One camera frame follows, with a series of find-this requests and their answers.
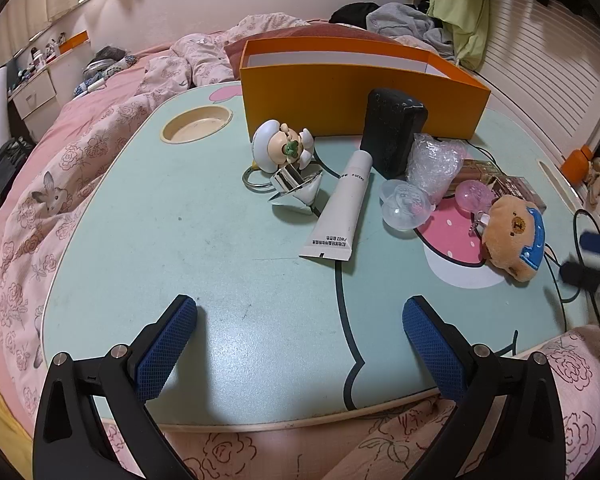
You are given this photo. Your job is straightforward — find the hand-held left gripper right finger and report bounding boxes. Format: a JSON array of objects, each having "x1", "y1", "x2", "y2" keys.
[{"x1": 401, "y1": 296, "x2": 566, "y2": 480}]

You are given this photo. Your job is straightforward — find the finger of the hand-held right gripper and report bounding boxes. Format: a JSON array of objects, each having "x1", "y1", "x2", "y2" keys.
[
  {"x1": 559, "y1": 261, "x2": 600, "y2": 303},
  {"x1": 578, "y1": 231, "x2": 600, "y2": 261}
]

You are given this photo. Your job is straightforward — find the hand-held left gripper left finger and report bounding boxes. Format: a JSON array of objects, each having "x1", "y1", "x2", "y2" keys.
[{"x1": 32, "y1": 294, "x2": 198, "y2": 480}]

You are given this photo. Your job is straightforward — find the brown bear plush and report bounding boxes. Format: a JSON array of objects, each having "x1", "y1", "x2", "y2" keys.
[{"x1": 472, "y1": 195, "x2": 547, "y2": 282}]

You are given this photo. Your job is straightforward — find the pink egg capsule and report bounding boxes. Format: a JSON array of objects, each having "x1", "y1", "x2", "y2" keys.
[{"x1": 455, "y1": 180, "x2": 493, "y2": 213}]

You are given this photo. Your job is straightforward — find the clear egg capsule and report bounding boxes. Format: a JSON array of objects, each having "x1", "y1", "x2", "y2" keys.
[{"x1": 380, "y1": 180, "x2": 433, "y2": 231}]

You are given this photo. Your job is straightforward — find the white cream tube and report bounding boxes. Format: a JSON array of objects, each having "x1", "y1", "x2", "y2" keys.
[{"x1": 299, "y1": 150, "x2": 376, "y2": 262}]

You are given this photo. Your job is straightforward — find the clear bubble wrap bag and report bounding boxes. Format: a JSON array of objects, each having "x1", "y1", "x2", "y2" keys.
[{"x1": 406, "y1": 133, "x2": 467, "y2": 205}]

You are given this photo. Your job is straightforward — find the orange cardboard box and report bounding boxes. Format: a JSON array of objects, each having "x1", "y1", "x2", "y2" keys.
[{"x1": 239, "y1": 37, "x2": 492, "y2": 141}]

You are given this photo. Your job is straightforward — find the orange bottle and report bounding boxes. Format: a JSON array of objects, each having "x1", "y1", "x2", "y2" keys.
[{"x1": 561, "y1": 146, "x2": 593, "y2": 183}]

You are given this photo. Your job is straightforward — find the yellow cloth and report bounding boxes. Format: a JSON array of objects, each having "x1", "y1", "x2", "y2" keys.
[{"x1": 0, "y1": 370, "x2": 33, "y2": 480}]

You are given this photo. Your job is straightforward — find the floral pink duvet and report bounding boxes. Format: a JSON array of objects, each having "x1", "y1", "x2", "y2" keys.
[{"x1": 0, "y1": 15, "x2": 600, "y2": 480}]

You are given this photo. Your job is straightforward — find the black wrapped block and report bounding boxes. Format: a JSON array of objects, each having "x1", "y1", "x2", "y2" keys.
[{"x1": 362, "y1": 88, "x2": 428, "y2": 181}]

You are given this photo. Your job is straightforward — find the black bag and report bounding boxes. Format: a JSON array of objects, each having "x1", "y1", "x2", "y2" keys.
[{"x1": 0, "y1": 137, "x2": 36, "y2": 196}]

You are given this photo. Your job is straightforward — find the plain pink bedsheet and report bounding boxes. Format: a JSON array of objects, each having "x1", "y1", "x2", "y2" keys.
[{"x1": 55, "y1": 52, "x2": 181, "y2": 111}]

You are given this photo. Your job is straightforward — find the yellow-green hanging cloth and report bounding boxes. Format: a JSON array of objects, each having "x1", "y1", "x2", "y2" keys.
[{"x1": 426, "y1": 0, "x2": 491, "y2": 71}]

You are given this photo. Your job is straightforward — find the white nightstand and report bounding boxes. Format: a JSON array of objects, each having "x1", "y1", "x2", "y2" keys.
[{"x1": 10, "y1": 72, "x2": 58, "y2": 121}]

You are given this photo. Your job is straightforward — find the dark patterned clothes pile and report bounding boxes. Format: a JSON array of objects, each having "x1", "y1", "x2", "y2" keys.
[{"x1": 72, "y1": 46, "x2": 138, "y2": 101}]

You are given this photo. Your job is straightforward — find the white paper roll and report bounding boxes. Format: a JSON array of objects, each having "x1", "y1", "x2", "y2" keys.
[{"x1": 0, "y1": 67, "x2": 13, "y2": 143}]

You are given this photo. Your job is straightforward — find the grey clothes heap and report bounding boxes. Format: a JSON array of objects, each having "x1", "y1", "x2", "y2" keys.
[{"x1": 366, "y1": 2, "x2": 456, "y2": 56}]

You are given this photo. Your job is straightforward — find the small orange shelf box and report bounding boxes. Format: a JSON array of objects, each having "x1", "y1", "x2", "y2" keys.
[{"x1": 59, "y1": 30, "x2": 90, "y2": 53}]

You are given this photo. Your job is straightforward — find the small bottles on shelf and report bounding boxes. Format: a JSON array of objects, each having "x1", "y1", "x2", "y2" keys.
[{"x1": 30, "y1": 32, "x2": 66, "y2": 68}]

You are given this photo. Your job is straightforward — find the black clothes heap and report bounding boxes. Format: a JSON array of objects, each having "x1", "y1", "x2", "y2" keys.
[{"x1": 330, "y1": 2, "x2": 381, "y2": 26}]

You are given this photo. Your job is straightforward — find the black cable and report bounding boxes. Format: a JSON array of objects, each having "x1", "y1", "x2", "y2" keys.
[{"x1": 542, "y1": 207, "x2": 600, "y2": 356}]

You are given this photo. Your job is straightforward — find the white-hat toy figure keychain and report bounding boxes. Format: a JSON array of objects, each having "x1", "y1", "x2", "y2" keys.
[{"x1": 242, "y1": 119, "x2": 317, "y2": 191}]

